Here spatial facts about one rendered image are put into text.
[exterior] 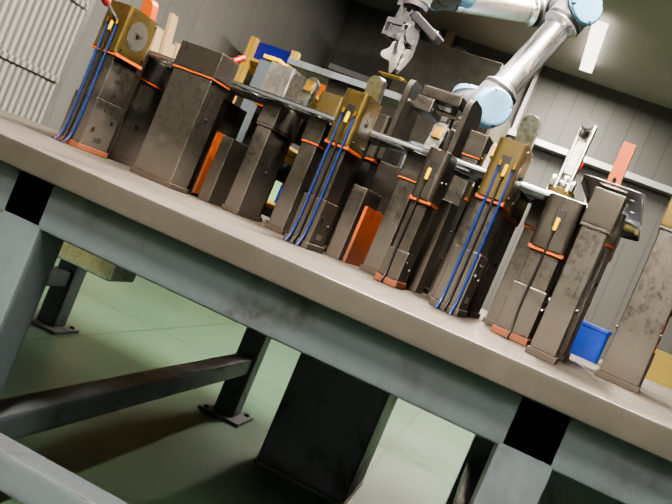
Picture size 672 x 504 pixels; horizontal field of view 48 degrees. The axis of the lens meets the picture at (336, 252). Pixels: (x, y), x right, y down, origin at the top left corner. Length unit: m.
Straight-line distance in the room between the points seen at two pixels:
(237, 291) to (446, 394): 0.34
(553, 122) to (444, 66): 1.64
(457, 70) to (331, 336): 6.07
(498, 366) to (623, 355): 0.50
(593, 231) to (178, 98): 1.00
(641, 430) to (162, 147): 1.21
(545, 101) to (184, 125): 6.75
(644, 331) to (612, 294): 6.61
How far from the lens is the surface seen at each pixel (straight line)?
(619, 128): 8.30
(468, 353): 1.03
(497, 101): 2.30
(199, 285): 1.16
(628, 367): 1.49
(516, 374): 1.03
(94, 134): 1.95
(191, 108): 1.80
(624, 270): 8.12
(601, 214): 1.27
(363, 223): 1.72
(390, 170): 1.94
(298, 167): 1.80
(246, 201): 1.87
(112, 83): 1.95
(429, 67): 7.16
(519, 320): 1.44
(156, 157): 1.82
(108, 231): 1.24
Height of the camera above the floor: 0.77
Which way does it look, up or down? 2 degrees down
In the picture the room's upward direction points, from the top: 23 degrees clockwise
